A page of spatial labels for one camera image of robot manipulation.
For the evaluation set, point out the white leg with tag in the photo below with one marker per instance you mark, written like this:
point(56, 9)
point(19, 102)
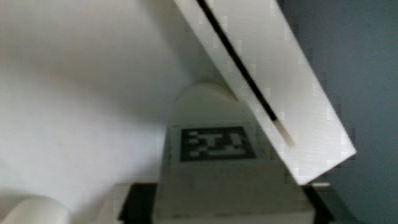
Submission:
point(227, 185)

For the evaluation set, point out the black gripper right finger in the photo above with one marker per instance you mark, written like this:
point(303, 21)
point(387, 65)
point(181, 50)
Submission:
point(324, 201)

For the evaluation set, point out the white square tabletop with sockets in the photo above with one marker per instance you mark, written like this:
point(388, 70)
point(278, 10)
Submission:
point(101, 58)

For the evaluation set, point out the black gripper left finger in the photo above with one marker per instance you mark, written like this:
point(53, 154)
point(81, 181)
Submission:
point(138, 207)

